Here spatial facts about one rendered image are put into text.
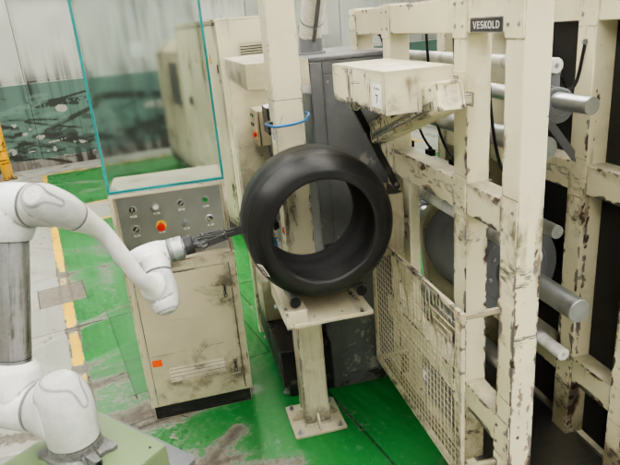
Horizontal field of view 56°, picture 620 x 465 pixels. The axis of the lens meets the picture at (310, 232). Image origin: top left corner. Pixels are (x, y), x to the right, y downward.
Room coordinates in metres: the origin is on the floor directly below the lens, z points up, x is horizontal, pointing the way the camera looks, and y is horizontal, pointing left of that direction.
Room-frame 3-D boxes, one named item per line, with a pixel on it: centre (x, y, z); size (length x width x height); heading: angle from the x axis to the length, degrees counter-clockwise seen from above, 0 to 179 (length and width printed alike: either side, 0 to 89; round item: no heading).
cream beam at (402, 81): (2.25, -0.33, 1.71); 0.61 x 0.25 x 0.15; 12
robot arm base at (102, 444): (1.49, 0.76, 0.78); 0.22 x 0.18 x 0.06; 48
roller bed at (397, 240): (2.61, -0.34, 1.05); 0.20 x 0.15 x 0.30; 12
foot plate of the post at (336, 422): (2.56, 0.06, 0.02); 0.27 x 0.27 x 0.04; 12
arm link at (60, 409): (1.51, 0.79, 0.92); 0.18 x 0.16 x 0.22; 71
